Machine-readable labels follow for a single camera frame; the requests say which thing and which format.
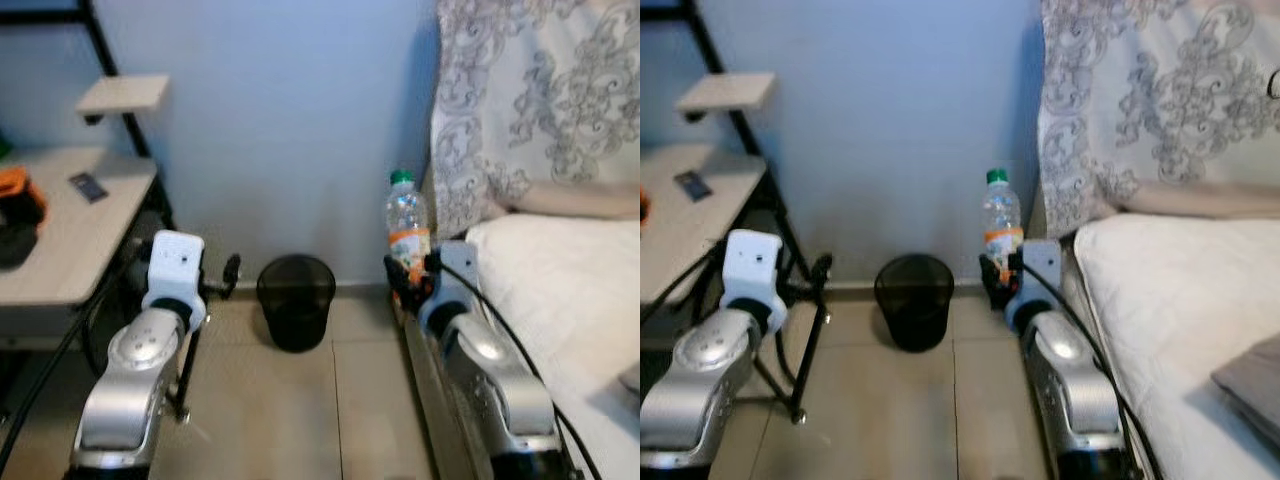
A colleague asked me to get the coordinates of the clear bottle with green cap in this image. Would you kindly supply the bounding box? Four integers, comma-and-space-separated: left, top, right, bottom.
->
981, 168, 1025, 279
386, 169, 433, 279

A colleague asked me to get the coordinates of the dark phone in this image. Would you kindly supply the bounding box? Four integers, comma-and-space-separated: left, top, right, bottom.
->
69, 172, 109, 205
673, 170, 713, 203

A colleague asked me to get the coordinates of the beige padded bed bolster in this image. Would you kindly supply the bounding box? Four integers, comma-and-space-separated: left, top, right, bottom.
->
497, 180, 641, 223
1115, 180, 1280, 221

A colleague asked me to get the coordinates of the white quilted mattress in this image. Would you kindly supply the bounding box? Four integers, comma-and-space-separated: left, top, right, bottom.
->
1060, 213, 1280, 480
405, 213, 641, 480

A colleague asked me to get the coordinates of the light wooden desk top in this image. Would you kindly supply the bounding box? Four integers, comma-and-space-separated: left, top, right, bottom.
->
0, 147, 161, 346
640, 142, 769, 306

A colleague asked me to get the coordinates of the black metal desk frame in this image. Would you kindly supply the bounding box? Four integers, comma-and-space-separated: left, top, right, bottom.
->
0, 0, 196, 423
640, 0, 834, 426

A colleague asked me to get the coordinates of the grey pillow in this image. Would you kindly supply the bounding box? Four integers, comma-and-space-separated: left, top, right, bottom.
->
1210, 335, 1280, 448

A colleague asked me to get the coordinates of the grey floral patterned cloth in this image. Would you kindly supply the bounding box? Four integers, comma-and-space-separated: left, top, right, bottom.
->
432, 0, 641, 239
1037, 0, 1280, 239

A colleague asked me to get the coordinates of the black mesh waste bin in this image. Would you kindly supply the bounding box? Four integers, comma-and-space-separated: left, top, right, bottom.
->
256, 254, 338, 353
874, 253, 955, 353

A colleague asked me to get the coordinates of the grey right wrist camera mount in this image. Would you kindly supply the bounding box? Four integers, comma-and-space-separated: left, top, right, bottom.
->
436, 240, 480, 306
1022, 238, 1063, 301

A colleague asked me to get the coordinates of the small light wooden shelf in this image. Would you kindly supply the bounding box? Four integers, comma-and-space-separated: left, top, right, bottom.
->
75, 74, 171, 126
676, 71, 778, 123

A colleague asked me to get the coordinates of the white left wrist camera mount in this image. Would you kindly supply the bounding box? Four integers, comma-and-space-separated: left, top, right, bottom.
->
720, 228, 791, 336
142, 230, 208, 331

